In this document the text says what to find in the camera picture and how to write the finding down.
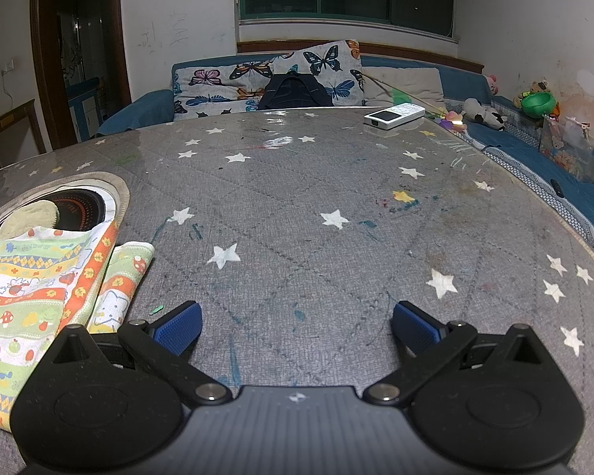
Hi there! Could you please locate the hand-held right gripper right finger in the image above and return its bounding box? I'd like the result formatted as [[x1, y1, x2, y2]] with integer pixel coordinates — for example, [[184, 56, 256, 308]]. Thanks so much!
[[362, 301, 531, 407]]

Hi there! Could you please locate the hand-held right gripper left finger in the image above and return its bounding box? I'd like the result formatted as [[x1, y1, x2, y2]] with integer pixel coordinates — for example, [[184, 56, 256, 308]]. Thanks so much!
[[50, 301, 233, 405]]

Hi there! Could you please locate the colourful patterned cloth garment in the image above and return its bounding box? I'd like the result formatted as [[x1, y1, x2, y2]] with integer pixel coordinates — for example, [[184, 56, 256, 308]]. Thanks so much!
[[0, 218, 156, 431]]

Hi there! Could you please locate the black round induction cooker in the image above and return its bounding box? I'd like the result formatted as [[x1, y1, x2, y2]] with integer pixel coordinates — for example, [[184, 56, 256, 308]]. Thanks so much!
[[0, 189, 108, 234]]

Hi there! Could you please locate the pale yellow cloth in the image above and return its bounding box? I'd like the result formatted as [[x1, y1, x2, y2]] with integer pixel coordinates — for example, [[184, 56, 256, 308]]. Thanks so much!
[[0, 200, 61, 239]]

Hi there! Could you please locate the small colourful toy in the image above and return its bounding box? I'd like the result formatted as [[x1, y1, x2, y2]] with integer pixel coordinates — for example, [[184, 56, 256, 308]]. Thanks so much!
[[426, 108, 468, 133]]

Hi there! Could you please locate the white rectangular device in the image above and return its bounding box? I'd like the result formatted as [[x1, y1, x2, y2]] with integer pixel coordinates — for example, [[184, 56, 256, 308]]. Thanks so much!
[[364, 103, 426, 131]]

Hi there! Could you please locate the black and white plush toy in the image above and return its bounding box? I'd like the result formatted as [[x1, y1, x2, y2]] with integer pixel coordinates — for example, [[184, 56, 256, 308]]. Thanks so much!
[[461, 97, 508, 132]]

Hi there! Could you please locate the blue sofa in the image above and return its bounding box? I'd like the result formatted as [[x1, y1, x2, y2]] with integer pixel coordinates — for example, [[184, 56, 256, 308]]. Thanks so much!
[[97, 52, 594, 251]]

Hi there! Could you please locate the blue cabinet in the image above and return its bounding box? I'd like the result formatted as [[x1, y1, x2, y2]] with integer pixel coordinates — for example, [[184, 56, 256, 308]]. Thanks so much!
[[67, 77, 110, 142]]

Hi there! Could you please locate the butterfly print sofa cover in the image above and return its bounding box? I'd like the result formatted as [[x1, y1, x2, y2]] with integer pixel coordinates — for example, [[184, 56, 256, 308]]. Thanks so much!
[[172, 61, 278, 120]]

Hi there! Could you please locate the transparent cartoon print bag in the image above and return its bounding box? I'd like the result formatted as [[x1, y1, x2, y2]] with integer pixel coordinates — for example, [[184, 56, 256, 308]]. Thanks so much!
[[539, 116, 594, 182]]

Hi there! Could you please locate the beige cushion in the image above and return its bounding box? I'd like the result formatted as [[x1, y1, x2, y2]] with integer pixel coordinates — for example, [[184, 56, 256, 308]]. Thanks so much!
[[361, 65, 447, 110]]

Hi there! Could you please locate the green plastic bowl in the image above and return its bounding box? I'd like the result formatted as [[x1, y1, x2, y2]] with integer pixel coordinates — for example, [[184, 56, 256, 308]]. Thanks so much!
[[521, 92, 558, 119]]

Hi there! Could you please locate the black backpack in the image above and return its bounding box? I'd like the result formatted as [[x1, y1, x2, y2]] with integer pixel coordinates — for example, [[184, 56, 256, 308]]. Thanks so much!
[[256, 73, 334, 111]]

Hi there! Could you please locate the wooden side table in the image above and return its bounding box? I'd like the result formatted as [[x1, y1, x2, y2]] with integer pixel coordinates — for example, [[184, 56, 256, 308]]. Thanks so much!
[[0, 99, 47, 177]]

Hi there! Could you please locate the butterfly print pillow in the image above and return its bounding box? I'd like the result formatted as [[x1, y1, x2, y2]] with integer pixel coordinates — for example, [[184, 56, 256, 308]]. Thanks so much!
[[271, 40, 366, 108]]

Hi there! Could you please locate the dark wooden door frame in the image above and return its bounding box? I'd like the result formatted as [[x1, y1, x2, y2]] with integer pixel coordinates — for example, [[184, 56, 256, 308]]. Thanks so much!
[[30, 0, 132, 150]]

